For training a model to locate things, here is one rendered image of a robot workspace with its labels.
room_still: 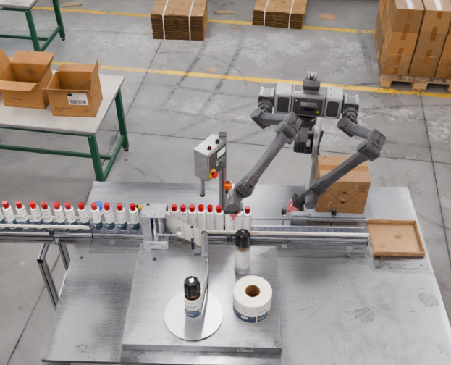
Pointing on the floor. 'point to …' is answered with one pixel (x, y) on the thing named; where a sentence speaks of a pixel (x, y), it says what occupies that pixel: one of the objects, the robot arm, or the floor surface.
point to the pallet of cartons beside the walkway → (422, 42)
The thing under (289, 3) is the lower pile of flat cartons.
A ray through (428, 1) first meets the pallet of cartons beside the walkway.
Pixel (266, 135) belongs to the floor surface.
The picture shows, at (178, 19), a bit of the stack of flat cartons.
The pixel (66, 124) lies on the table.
